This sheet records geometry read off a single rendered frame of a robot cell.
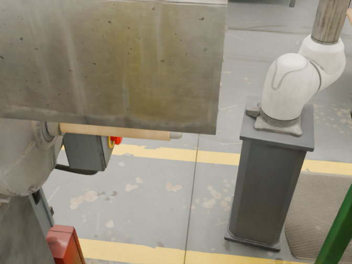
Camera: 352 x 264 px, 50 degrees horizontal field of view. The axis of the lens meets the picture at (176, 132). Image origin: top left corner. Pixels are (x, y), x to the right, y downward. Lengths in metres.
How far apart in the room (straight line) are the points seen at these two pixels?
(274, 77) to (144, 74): 1.06
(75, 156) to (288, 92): 0.78
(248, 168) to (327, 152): 1.05
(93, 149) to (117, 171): 1.33
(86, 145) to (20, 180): 0.35
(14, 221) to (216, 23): 0.75
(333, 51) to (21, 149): 1.19
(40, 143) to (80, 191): 1.59
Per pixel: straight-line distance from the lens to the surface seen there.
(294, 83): 1.38
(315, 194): 2.27
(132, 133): 0.60
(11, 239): 0.97
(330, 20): 1.47
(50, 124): 0.64
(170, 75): 0.36
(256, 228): 1.88
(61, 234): 1.29
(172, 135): 0.60
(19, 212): 0.98
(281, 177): 1.60
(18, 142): 0.60
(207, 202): 2.11
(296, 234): 2.07
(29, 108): 0.43
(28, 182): 0.65
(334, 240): 1.40
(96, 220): 2.07
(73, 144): 0.97
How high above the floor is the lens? 1.65
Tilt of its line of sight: 41 degrees down
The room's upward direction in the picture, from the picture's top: straight up
